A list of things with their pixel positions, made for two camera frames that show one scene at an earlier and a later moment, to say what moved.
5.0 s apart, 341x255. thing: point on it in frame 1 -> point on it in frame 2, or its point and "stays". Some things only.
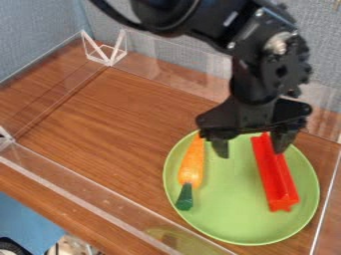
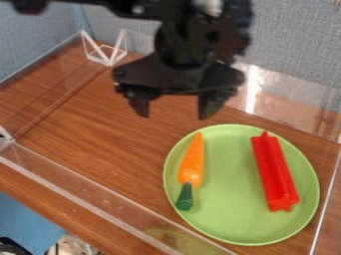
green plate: (230, 211) stays
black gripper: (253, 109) -> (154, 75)
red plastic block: (277, 178) stays
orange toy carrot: (190, 170) stays
